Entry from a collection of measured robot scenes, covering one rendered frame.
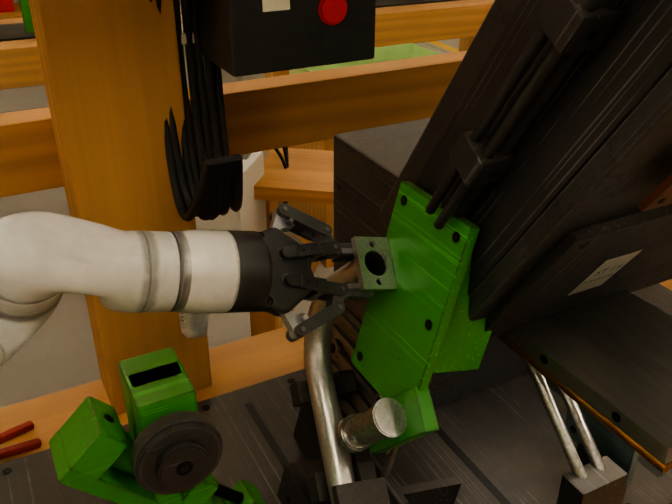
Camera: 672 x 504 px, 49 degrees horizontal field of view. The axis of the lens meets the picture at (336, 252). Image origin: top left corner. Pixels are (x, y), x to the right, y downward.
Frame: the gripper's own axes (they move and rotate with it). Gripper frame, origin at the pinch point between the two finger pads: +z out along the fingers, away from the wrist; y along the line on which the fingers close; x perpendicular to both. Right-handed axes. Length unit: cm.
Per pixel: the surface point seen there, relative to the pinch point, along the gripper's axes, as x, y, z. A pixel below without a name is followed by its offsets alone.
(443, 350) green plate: -4.4, -9.4, 5.5
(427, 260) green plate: -8.1, -1.6, 2.8
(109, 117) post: 14.6, 22.9, -19.3
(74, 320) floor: 221, 53, 18
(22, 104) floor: 425, 261, 34
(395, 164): 2.3, 13.7, 9.5
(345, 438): 5.7, -15.7, -0.8
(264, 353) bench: 42.2, 0.6, 9.0
